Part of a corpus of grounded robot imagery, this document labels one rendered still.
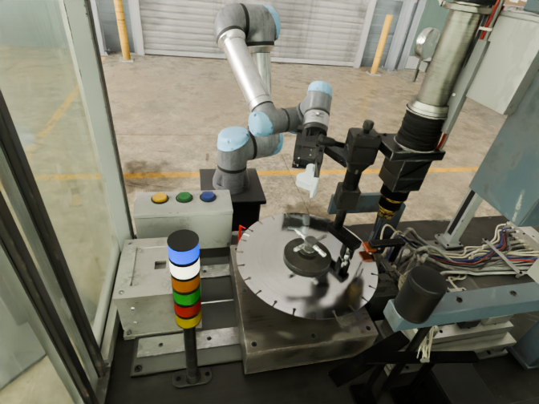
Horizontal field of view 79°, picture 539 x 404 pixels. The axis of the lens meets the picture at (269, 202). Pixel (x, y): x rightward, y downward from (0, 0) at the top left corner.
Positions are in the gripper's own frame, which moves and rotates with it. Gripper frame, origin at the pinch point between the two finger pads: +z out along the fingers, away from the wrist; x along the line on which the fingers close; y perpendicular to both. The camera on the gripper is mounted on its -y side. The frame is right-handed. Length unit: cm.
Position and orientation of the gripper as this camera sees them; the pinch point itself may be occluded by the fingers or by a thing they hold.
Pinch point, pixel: (314, 194)
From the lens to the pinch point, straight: 88.3
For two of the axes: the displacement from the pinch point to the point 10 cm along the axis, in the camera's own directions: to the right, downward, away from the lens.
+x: -0.1, -3.4, -9.4
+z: -1.6, 9.3, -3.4
